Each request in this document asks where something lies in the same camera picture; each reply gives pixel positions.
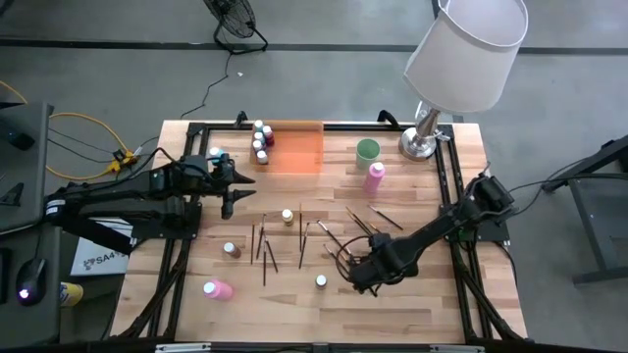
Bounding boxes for black computer desk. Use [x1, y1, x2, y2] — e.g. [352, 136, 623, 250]
[0, 220, 64, 350]

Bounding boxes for yellow extension cable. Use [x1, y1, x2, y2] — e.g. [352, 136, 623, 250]
[0, 80, 129, 181]

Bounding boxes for black diagonal beam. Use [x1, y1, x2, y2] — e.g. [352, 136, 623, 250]
[58, 215, 134, 256]

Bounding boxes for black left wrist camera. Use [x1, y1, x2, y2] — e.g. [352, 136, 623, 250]
[182, 155, 210, 178]

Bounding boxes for large pink paint bottle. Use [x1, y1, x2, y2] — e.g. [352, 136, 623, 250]
[202, 278, 236, 302]
[361, 161, 388, 195]

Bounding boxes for black floor cable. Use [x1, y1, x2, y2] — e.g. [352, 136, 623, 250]
[46, 137, 119, 166]
[46, 126, 119, 156]

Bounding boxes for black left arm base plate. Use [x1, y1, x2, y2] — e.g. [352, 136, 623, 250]
[131, 201, 203, 240]

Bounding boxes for yellow power connector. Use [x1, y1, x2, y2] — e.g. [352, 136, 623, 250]
[105, 149, 138, 174]

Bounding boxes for paint brush pale bristles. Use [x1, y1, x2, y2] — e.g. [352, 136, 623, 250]
[315, 219, 348, 252]

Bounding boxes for black side table stand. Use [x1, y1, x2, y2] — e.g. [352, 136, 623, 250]
[539, 134, 628, 288]

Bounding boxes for green plastic cup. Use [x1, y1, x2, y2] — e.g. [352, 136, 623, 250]
[355, 138, 383, 172]

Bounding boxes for black fan power cable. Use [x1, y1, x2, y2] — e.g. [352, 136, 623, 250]
[179, 48, 235, 122]

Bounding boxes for dark grey desk panel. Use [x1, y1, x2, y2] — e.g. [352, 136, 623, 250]
[0, 101, 55, 235]

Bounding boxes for black floor fan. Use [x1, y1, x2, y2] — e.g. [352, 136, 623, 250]
[202, 0, 269, 55]

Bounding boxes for orange plastic bin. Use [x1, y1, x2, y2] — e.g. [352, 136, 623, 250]
[249, 119, 326, 176]

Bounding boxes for black computer mouse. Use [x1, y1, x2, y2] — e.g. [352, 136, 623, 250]
[15, 258, 48, 308]

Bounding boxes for white printed cardboard box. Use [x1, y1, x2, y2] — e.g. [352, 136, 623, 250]
[70, 218, 133, 277]

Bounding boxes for silver front frame rail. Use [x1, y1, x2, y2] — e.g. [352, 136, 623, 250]
[154, 341, 487, 353]

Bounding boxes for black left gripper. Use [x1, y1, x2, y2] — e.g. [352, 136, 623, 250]
[210, 154, 258, 221]

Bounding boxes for yellow can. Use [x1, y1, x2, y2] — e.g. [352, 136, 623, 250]
[59, 281, 84, 308]

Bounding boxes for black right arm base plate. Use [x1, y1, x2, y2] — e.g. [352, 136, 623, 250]
[439, 203, 511, 243]

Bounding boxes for table lamp white shade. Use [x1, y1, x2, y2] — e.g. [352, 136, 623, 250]
[397, 0, 530, 163]

